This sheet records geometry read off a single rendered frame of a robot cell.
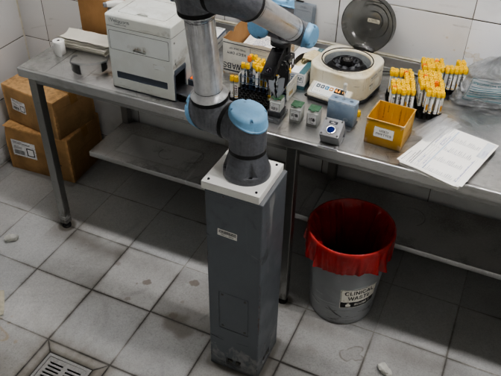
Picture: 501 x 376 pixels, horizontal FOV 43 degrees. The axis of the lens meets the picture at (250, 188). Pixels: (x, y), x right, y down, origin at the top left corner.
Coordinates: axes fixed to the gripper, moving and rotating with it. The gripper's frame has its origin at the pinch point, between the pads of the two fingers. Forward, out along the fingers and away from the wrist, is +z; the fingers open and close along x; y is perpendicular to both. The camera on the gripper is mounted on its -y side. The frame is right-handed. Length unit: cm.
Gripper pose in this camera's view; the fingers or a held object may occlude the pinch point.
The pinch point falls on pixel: (276, 95)
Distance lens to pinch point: 224.5
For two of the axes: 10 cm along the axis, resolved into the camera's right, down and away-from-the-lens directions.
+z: -0.2, 7.8, 6.2
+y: 4.1, -5.6, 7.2
